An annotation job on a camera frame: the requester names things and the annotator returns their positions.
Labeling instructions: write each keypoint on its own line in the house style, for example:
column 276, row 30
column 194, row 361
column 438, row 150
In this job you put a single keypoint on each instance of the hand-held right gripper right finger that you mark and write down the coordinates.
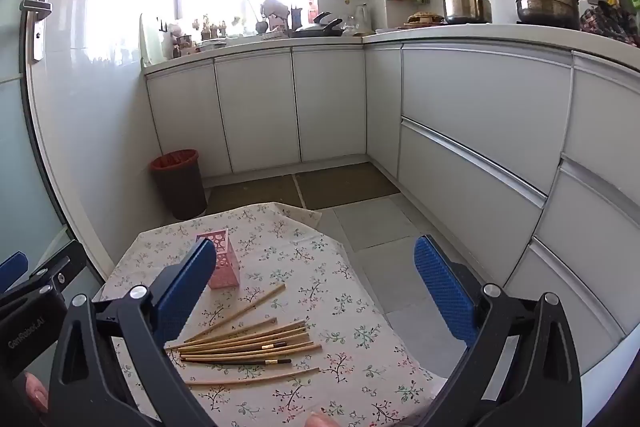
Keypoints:
column 442, row 292

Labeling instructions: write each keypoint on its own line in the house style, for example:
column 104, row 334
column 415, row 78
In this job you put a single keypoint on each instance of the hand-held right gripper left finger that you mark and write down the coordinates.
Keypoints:
column 185, row 292

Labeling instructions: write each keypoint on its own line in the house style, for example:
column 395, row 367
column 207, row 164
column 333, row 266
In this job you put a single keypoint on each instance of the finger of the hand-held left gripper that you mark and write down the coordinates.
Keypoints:
column 12, row 268
column 60, row 264

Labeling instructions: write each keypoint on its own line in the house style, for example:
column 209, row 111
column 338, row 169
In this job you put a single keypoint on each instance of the pink perforated chopstick holder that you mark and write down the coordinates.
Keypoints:
column 226, row 262

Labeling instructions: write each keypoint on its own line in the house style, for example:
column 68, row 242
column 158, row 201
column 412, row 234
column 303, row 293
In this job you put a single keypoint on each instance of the group of wooden chopsticks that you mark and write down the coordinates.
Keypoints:
column 235, row 341

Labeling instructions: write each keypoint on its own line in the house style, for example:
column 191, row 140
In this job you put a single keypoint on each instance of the person's left hand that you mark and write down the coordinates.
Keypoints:
column 36, row 392

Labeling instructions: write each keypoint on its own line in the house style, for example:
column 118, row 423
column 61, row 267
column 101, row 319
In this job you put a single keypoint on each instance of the person's right hand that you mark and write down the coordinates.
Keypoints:
column 322, row 420

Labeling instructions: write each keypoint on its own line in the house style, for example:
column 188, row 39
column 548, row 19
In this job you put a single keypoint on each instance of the brown trash bin red bag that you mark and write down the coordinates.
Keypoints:
column 180, row 187

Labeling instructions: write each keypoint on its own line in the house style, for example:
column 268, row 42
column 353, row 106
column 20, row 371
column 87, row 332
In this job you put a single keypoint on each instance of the brown floor mat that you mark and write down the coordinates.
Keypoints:
column 345, row 184
column 250, row 194

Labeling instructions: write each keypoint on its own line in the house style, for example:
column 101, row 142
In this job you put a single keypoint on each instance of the floral tablecloth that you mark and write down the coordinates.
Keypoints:
column 325, row 297

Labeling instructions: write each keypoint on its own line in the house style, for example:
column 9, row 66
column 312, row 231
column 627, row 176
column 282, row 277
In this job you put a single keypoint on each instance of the white base cabinet with drawers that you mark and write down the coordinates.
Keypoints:
column 480, row 132

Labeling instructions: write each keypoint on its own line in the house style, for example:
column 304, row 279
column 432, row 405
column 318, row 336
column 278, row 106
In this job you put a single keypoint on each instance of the white cutting board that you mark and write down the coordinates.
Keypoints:
column 152, row 39

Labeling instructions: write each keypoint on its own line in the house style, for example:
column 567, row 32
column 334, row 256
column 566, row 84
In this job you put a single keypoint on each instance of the cluster of small jars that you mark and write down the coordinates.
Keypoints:
column 200, row 34

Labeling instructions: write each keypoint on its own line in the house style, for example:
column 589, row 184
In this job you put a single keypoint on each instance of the woven basket with food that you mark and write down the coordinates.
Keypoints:
column 425, row 18

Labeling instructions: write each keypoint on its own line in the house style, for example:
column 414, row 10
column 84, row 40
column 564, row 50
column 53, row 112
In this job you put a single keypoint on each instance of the clear pitcher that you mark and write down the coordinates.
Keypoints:
column 363, row 18

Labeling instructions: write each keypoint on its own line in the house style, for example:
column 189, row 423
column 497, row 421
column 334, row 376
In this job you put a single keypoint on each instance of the black frying pan with lid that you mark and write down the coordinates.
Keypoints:
column 320, row 27

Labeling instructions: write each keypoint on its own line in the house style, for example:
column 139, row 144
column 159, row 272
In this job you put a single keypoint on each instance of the dark utensil holder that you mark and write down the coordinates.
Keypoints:
column 297, row 18

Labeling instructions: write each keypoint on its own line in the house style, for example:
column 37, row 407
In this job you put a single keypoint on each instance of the grey rag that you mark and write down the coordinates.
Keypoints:
column 275, row 9

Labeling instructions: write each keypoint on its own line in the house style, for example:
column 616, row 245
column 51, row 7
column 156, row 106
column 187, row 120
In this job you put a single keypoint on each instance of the red bottle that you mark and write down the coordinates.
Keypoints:
column 312, row 13

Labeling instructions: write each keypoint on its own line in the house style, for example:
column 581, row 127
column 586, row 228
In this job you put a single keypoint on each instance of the plaid cloth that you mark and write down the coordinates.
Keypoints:
column 610, row 24

